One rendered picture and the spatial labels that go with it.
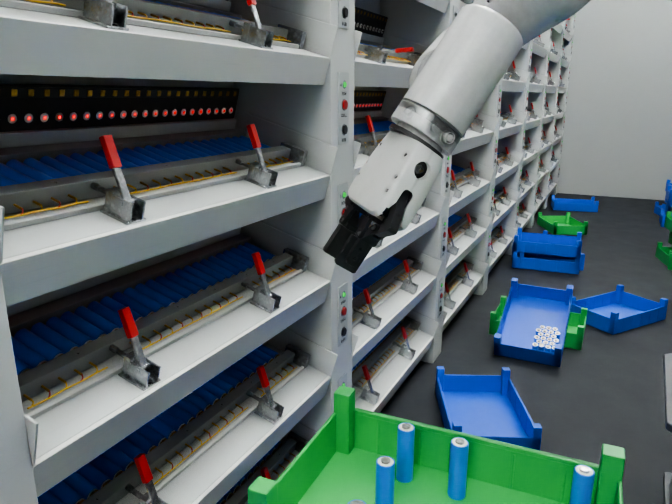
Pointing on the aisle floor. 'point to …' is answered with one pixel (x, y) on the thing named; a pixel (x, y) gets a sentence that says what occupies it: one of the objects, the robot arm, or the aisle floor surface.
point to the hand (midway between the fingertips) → (346, 248)
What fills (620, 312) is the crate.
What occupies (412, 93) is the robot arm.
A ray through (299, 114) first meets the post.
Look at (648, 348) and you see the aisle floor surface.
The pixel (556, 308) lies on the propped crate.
